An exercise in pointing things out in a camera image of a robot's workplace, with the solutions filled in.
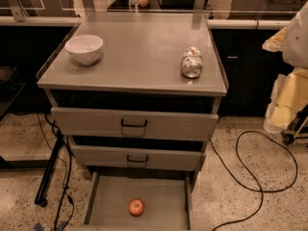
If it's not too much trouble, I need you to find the white ceramic bowl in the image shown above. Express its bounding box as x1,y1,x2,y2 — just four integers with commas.
64,35,104,65

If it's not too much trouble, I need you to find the clear plastic water bottle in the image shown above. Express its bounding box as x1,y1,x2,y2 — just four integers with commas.
128,0,139,12

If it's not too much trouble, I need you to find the black caster wheel right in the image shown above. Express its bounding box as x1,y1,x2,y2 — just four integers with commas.
282,133,295,144

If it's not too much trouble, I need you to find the black floor cables left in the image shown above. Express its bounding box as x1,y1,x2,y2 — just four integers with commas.
36,113,76,231

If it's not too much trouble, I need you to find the bottom grey open drawer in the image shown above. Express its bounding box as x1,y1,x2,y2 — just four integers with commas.
69,173,193,231

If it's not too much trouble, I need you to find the white horizontal rail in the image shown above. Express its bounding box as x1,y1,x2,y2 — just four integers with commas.
0,16,290,30

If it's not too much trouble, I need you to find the middle grey drawer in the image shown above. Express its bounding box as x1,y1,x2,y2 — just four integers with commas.
69,136,205,171

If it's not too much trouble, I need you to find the top grey drawer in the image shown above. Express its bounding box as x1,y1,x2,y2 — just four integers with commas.
51,107,218,141

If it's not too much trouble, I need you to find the black table leg with caster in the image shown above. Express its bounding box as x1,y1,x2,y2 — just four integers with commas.
35,131,63,208

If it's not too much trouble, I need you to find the silver soda can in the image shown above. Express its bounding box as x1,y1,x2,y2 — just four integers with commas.
181,46,203,79

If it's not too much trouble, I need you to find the red apple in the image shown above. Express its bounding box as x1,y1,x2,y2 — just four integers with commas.
128,198,144,217

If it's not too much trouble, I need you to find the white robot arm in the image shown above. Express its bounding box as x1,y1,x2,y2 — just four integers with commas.
262,2,308,134

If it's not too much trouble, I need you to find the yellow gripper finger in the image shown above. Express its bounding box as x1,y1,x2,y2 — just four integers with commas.
263,68,308,134
262,27,287,52

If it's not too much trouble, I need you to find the black floor cable right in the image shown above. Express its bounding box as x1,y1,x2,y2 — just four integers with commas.
210,130,299,231

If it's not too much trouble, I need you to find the grey metal drawer cabinet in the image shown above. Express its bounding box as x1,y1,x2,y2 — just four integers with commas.
36,11,230,231

